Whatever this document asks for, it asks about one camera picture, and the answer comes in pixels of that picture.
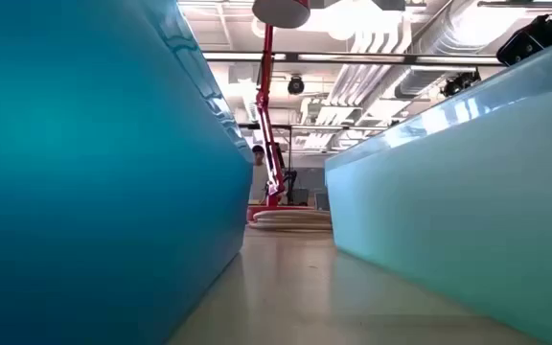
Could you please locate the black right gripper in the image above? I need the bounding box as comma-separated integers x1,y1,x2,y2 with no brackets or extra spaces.
441,13,552,98

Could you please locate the white USB cable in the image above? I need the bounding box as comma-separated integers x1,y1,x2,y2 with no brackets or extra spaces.
249,209,334,232

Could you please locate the translucent light green tray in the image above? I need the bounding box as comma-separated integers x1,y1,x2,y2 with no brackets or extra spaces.
324,29,552,345

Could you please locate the red desk lamp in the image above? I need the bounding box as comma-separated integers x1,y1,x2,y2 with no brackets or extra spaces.
246,0,316,222

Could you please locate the person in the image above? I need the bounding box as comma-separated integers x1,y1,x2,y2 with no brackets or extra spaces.
248,144,271,205

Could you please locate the dark blue plastic tray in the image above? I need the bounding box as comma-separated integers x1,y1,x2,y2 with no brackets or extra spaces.
0,0,256,345

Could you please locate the silver ventilation duct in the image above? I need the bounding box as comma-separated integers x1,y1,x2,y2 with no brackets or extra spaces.
393,0,545,101

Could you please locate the black metal rig frame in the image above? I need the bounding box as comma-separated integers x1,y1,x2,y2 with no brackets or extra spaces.
202,50,503,67

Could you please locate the black overhead camera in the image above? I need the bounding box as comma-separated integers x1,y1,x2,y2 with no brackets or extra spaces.
287,75,306,96

